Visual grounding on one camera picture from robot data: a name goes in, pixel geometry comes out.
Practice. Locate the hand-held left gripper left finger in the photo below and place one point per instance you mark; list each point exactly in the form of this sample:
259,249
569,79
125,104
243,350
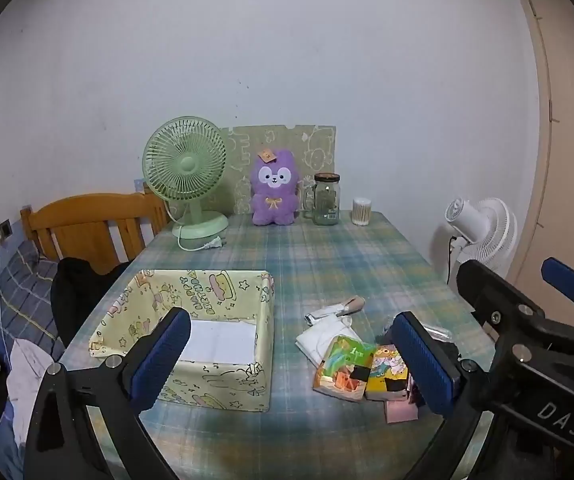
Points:
162,355

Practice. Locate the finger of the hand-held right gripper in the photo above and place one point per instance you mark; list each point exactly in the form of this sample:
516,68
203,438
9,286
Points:
567,277
487,290

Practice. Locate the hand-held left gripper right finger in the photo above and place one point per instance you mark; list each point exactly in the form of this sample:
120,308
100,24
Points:
424,360

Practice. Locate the yellow cartoon packet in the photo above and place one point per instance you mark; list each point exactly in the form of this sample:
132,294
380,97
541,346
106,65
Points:
384,367

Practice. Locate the yellow cartoon print storage box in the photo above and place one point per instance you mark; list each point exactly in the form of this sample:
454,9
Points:
202,285

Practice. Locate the white cloth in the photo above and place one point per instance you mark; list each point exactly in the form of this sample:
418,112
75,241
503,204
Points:
317,341

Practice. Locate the pink flat packet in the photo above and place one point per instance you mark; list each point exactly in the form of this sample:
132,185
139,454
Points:
401,412

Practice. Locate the white standing fan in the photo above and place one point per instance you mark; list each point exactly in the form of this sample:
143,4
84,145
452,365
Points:
487,230

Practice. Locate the white paper sheet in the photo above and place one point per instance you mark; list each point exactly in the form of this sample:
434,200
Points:
222,340

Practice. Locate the rolled beige and white sock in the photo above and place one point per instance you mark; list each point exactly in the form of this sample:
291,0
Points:
352,304

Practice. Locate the black garment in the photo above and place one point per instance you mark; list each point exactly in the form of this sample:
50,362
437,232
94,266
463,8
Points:
79,295

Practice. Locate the beige door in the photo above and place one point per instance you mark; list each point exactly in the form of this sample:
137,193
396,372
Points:
557,160

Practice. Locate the white crumpled clothes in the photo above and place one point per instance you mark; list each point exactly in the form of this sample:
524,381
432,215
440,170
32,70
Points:
29,375

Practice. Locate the cotton swab container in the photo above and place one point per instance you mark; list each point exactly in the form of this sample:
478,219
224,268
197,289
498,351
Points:
361,212

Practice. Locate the blue plaid pillow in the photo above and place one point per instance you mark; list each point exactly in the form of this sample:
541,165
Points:
27,290

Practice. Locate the glass jar with dark lid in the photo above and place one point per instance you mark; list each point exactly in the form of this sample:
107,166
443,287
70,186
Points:
326,202

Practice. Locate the purple plush toy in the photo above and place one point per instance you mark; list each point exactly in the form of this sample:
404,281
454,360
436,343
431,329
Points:
274,200

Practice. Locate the green desk fan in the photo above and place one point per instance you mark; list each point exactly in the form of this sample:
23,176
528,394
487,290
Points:
184,160

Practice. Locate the olive cartoon print board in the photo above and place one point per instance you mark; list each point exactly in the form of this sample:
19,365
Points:
317,150

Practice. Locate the wall socket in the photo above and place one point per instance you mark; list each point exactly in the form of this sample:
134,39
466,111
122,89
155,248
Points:
1,232

